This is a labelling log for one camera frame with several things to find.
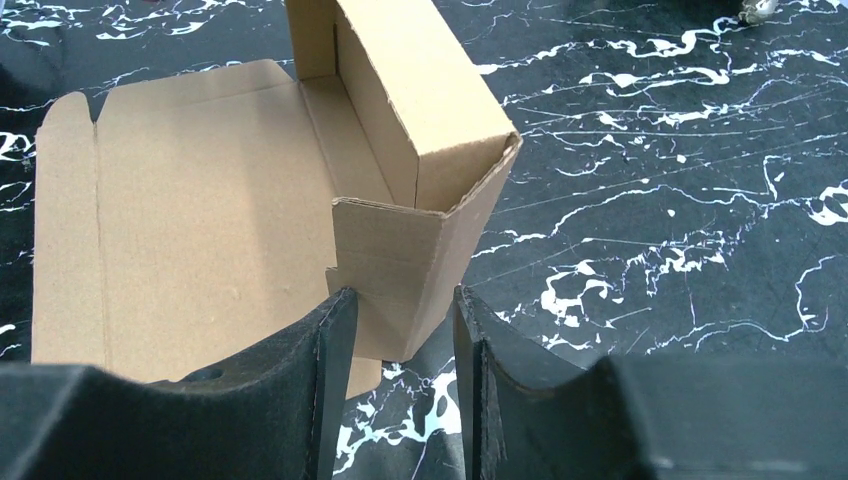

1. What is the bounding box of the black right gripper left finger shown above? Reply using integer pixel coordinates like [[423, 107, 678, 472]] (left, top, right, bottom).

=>
[[1, 288, 358, 479]]

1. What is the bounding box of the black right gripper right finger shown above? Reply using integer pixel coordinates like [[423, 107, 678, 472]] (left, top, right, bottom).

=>
[[453, 286, 847, 479]]

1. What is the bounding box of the brown cardboard box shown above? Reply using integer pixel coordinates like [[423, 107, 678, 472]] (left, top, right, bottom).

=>
[[31, 1, 522, 396]]

